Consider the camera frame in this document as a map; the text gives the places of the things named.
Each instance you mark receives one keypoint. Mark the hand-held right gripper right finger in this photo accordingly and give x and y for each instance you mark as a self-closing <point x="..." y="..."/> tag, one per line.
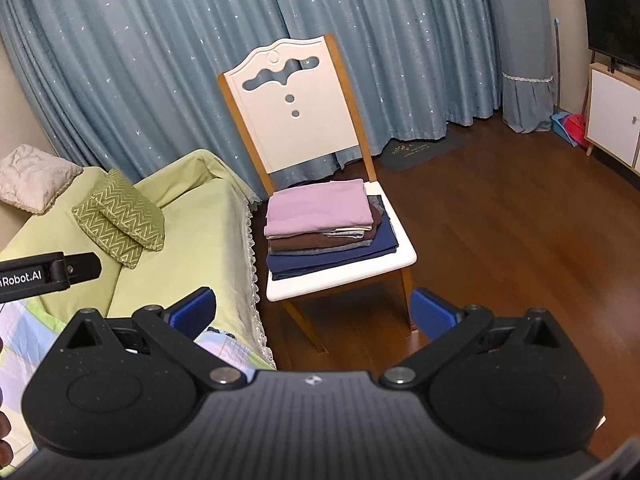
<point x="432" y="312"/>

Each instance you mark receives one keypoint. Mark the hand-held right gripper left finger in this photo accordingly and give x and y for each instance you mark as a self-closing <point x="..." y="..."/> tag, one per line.
<point x="195" y="312"/>

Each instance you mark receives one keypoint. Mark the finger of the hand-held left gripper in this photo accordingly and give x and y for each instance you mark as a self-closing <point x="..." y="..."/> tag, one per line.
<point x="85" y="266"/>

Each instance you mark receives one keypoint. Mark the purple shirt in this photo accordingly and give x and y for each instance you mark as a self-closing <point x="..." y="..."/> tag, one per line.
<point x="315" y="207"/>

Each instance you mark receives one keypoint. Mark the patchwork checked blanket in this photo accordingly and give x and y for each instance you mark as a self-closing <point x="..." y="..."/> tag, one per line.
<point x="25" y="330"/>

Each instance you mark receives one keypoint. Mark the green chevron pillow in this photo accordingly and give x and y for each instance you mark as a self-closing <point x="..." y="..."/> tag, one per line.
<point x="120" y="220"/>

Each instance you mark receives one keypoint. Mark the green covered sofa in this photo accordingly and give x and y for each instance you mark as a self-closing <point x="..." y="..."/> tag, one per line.
<point x="190" y="240"/>

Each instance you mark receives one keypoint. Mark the beige cushion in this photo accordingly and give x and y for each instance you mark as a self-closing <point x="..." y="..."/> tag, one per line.
<point x="35" y="175"/>

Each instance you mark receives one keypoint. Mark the navy folded garment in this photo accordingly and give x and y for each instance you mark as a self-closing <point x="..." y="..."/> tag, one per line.
<point x="340" y="260"/>

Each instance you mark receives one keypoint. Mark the white folded garment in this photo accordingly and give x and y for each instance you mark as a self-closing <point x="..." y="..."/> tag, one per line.
<point x="345" y="233"/>

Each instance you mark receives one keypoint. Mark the brown folded garment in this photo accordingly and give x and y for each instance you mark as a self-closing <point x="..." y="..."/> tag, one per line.
<point x="300" y="244"/>

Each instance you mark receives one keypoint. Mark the dark door mat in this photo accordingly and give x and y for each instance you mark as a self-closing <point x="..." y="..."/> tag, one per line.
<point x="415" y="152"/>

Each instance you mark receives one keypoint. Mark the wide blue starry curtain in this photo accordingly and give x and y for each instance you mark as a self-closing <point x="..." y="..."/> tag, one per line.
<point x="150" y="60"/>

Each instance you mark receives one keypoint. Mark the white wooden chair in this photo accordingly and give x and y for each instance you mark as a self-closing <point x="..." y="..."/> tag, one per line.
<point x="310" y="125"/>

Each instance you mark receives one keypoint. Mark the blue dustpan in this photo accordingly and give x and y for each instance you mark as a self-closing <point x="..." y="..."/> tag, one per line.
<point x="560" y="127"/>

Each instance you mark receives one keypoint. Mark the red plastic item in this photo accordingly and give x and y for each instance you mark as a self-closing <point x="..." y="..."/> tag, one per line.
<point x="577" y="127"/>

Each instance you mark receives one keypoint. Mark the white television cabinet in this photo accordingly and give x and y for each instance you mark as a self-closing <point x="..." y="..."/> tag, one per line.
<point x="612" y="110"/>

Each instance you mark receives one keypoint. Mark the broom stick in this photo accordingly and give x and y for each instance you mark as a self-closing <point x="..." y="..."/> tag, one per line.
<point x="556" y="70"/>

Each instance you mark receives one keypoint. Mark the narrow blue starry curtain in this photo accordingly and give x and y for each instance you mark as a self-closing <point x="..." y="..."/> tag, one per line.
<point x="520" y="35"/>

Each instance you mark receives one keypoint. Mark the black television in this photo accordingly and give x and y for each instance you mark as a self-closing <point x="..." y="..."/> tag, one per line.
<point x="615" y="10"/>

